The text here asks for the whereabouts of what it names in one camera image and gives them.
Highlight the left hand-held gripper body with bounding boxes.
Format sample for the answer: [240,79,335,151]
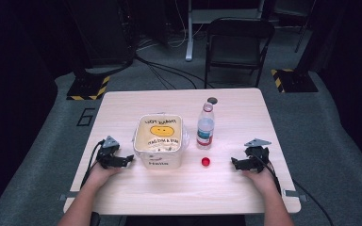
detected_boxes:
[95,135,123,170]

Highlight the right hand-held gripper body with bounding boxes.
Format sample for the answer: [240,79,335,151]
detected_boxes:
[244,137,272,173]

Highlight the white plastic bin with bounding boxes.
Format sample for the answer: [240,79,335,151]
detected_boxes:
[132,113,190,170]

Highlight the printed plastic bag liner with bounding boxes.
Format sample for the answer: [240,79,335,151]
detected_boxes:
[132,113,190,155]

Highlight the clear plastic water bottle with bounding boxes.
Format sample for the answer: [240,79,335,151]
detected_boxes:
[196,102,216,151]

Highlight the person's left hand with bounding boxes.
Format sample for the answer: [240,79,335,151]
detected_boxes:
[87,163,124,190]

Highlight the person's right hand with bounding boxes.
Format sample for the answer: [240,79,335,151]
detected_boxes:
[241,168,280,196]

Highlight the striped black stand base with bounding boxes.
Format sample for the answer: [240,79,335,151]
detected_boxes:
[66,74,111,102]
[271,68,320,94]

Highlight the black folding chair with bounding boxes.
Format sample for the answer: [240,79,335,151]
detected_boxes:
[204,16,276,89]

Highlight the black equipment cabinet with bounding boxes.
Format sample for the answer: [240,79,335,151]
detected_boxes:
[65,0,137,68]

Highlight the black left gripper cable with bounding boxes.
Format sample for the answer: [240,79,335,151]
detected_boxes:
[79,139,106,190]

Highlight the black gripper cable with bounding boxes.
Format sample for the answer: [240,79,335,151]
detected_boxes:
[79,139,106,190]
[251,152,335,226]

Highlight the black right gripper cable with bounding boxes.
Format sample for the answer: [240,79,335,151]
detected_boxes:
[251,152,335,226]

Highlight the grey metal table bracket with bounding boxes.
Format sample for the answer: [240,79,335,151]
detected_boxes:
[58,192,78,202]
[282,188,309,202]

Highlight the black floor cables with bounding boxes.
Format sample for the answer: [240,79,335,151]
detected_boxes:
[134,51,215,90]

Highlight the white floor cables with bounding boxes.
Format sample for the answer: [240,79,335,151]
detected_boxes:
[138,0,206,50]

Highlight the white desk frame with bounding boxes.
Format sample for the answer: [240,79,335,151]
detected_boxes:
[185,0,267,62]

